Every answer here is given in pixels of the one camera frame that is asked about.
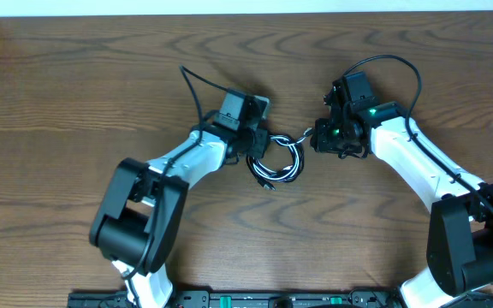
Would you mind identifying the black USB cable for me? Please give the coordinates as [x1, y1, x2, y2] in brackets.
[245, 127, 314, 192]

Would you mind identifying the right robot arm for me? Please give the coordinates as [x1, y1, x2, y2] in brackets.
[311, 72, 493, 307]

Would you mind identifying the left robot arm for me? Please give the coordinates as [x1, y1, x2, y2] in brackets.
[89, 89, 270, 307]

